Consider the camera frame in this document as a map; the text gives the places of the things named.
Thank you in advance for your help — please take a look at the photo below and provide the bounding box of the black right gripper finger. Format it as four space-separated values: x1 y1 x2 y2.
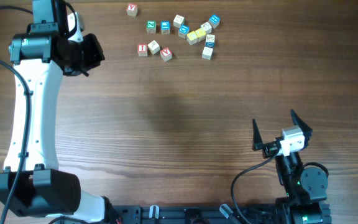
252 119 264 151
290 110 313 140

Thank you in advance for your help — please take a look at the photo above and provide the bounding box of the red I wooden block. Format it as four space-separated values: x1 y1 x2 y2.
137 44 148 57

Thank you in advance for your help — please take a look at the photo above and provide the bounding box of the red A wooden block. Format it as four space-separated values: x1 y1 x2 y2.
160 47 172 62

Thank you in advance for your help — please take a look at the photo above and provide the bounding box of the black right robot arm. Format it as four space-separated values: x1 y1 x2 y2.
252 110 332 224

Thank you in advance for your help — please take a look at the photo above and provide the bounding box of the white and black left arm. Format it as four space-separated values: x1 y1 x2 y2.
0 0 121 223

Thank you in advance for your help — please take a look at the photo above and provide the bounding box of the red Y wooden block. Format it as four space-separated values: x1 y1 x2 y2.
126 3 138 17

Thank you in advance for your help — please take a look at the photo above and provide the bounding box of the violin picture wooden block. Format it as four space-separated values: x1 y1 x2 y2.
147 40 160 55

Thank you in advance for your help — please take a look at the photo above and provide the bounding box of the green Z wooden block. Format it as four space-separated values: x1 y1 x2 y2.
146 21 157 34

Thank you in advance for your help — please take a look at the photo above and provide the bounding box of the blue letter wooden block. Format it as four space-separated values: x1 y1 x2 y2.
160 21 170 34

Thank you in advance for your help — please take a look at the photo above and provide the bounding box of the plain wooden block lowest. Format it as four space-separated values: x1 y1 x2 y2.
202 47 213 60

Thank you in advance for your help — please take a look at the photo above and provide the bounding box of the plain leaf wooden block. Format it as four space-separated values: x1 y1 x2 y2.
173 14 185 28

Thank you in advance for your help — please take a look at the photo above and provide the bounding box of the block with blue side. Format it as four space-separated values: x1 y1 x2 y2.
205 34 215 48

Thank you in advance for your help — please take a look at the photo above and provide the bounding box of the blue D wooden block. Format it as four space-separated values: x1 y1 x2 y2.
178 24 190 39

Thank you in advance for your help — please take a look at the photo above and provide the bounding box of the yellow wooden block front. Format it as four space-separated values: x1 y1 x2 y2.
186 31 198 45

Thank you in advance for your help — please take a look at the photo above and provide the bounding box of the yellow wooden block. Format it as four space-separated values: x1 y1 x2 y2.
195 28 206 42
186 31 198 45

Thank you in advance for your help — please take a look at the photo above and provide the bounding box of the yellow wooden block rear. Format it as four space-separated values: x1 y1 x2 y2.
195 28 206 42

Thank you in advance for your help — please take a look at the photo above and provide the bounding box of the plain picture wooden block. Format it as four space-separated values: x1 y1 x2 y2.
200 22 213 34

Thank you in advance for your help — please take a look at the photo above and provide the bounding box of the blue top right block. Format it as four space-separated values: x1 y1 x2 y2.
208 14 221 29

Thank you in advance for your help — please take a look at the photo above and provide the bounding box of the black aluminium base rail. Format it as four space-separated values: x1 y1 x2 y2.
110 203 333 224

